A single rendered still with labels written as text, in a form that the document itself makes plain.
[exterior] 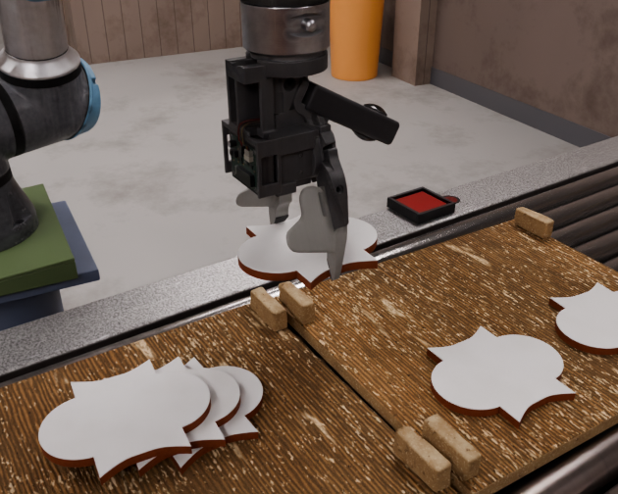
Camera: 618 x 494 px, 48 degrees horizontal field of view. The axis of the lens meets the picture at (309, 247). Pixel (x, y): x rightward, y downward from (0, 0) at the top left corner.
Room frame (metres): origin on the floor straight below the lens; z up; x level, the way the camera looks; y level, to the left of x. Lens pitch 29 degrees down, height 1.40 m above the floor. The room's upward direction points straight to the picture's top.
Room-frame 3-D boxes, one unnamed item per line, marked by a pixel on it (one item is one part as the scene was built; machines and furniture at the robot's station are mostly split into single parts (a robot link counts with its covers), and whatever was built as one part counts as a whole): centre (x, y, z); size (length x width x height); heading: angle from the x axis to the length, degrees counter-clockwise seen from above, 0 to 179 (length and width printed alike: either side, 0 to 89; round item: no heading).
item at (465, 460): (0.45, -0.12, 0.95); 0.06 x 0.02 x 0.03; 31
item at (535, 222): (0.88, -0.32, 0.95); 0.06 x 0.02 x 0.03; 31
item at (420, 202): (0.99, -0.18, 0.92); 0.06 x 0.06 x 0.01; 34
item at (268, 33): (0.60, 0.02, 1.27); 0.08 x 0.08 x 0.05
